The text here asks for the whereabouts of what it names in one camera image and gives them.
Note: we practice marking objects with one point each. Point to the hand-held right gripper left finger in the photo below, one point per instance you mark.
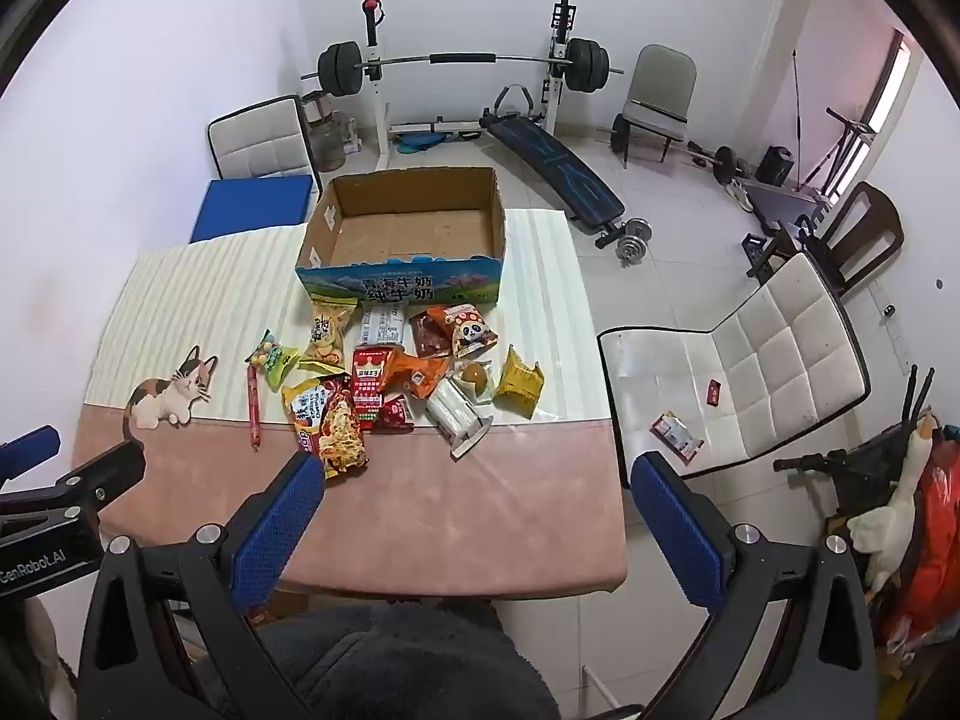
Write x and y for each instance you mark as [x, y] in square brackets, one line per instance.
[281, 517]

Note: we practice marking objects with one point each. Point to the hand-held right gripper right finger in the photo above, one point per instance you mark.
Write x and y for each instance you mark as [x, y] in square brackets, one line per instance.
[675, 525]

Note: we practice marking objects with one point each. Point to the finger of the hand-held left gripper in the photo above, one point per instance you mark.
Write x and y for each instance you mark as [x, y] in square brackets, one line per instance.
[34, 450]
[112, 476]

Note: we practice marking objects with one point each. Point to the noodle snack packet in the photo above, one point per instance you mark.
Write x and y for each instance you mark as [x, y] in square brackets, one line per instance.
[341, 435]

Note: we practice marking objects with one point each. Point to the yellow blue chips bag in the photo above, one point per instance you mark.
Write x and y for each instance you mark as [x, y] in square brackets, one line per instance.
[304, 409]

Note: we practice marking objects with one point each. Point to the red sausage stick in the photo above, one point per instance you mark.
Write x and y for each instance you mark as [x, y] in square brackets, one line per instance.
[254, 405]

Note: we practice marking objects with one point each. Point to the green candy packet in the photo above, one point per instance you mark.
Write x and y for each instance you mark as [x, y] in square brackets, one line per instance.
[274, 360]

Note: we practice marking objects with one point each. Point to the red green snack carton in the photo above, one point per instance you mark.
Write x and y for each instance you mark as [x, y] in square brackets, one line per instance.
[369, 386]

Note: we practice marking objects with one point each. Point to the yellow biscuit packet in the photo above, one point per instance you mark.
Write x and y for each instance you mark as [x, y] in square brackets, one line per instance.
[328, 330]

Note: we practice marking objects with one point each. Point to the orange snack packet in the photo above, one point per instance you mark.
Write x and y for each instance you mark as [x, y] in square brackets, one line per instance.
[420, 375]

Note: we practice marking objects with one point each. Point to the white wafer packet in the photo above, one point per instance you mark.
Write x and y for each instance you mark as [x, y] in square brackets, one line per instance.
[454, 412]

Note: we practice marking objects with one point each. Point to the yellow snack packet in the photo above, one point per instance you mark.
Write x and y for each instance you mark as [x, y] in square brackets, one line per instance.
[519, 382]

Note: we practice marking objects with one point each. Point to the white snack packet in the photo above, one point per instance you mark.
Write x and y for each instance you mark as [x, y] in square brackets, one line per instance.
[382, 326]

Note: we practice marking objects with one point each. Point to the red foil snack packet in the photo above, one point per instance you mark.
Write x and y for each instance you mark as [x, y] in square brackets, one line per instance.
[429, 334]

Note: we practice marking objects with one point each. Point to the braised egg packet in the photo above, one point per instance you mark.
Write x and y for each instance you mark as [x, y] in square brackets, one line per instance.
[474, 376]

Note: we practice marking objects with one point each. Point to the printed cardboard box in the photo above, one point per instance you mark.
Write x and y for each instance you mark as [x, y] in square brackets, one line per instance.
[405, 289]

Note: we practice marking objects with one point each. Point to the panda print snack packet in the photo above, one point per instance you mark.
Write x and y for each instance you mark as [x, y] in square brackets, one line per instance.
[472, 334]

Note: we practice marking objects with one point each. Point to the white red flat packet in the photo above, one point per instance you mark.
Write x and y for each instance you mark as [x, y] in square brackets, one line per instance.
[677, 435]

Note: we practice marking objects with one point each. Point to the small red box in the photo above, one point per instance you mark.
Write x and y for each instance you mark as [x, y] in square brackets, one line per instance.
[713, 392]

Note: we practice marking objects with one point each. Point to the striped cat print tablecloth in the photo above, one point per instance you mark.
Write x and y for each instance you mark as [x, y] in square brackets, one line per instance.
[450, 510]

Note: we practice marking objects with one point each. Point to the person's dark fleece clothing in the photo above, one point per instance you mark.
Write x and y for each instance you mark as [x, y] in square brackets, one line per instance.
[405, 667]

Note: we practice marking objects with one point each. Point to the white padded reclining chair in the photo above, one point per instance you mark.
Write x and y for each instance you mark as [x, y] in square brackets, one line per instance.
[780, 360]

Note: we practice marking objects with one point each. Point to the black scooter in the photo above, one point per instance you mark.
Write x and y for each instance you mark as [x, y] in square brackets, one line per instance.
[862, 465]

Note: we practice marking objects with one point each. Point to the white plush goose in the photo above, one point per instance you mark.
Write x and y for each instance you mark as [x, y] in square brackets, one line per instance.
[892, 517]

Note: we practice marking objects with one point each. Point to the red plastic bag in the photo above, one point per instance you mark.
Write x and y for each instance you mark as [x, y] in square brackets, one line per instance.
[930, 562]

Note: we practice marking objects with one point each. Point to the chrome dumbbell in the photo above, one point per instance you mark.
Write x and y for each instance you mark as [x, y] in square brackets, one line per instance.
[634, 240]

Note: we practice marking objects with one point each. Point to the blue seat cushion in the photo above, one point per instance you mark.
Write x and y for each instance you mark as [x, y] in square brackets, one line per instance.
[247, 206]

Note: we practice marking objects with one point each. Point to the black flat bench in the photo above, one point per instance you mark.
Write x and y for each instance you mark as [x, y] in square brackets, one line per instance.
[780, 206]

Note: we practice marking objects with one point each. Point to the white shoes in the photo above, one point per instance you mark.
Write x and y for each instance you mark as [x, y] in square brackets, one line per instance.
[739, 195]

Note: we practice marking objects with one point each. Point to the dark wooden chair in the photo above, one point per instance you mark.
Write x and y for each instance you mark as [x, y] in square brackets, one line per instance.
[870, 225]

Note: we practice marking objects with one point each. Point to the short floor barbell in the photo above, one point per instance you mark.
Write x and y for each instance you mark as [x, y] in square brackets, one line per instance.
[724, 165]

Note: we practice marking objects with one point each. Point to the white padded chair backrest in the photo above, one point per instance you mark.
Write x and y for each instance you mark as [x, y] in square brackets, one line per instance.
[255, 139]

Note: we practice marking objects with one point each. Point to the black speaker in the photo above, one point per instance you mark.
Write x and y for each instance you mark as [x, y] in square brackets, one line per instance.
[772, 165]

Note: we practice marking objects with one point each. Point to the clear water jug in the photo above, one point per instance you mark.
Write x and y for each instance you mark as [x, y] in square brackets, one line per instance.
[328, 146]

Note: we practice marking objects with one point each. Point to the black sit-up bench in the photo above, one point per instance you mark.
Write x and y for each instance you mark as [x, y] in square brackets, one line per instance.
[562, 165]

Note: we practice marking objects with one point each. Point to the blue floor disc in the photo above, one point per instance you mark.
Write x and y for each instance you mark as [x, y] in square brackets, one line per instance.
[420, 142]

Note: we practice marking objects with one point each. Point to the white barbell rack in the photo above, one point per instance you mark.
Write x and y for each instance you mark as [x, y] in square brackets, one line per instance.
[377, 120]

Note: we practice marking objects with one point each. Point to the black pole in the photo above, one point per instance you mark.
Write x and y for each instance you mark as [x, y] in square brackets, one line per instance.
[796, 105]

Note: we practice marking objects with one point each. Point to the grey chair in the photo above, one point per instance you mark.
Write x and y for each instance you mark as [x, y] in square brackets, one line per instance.
[660, 82]

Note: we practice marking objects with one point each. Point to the barbell with black plates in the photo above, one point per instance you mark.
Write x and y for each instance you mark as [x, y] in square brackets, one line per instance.
[341, 69]

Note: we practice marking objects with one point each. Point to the window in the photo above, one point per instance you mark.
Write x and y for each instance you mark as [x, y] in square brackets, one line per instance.
[892, 75]

